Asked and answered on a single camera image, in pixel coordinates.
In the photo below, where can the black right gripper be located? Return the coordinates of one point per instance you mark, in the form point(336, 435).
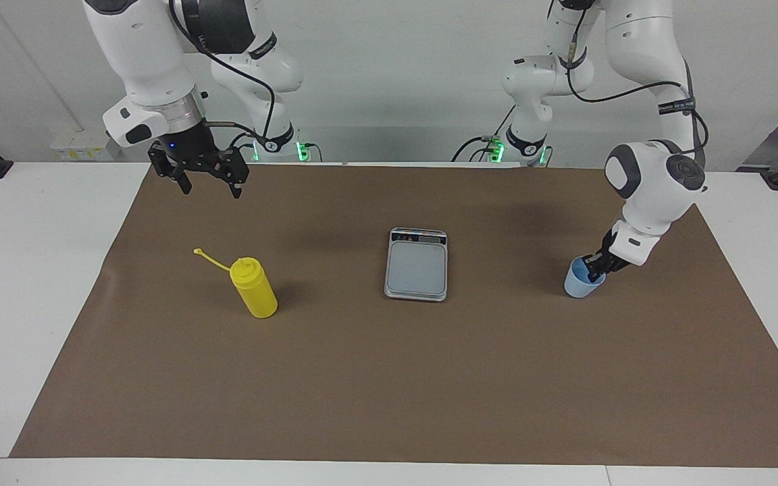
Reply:
point(193, 152)

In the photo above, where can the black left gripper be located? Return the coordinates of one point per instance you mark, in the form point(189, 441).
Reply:
point(606, 251)

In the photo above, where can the yellow squeeze bottle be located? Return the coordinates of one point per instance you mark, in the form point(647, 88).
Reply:
point(255, 293)

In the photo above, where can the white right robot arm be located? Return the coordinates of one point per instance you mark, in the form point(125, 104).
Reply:
point(139, 54)

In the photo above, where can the silver digital kitchen scale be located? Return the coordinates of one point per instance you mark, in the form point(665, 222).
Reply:
point(416, 266)

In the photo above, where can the brown table mat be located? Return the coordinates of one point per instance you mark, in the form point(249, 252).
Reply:
point(389, 391)

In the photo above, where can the white wall socket box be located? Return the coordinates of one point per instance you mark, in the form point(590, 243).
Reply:
point(82, 145)

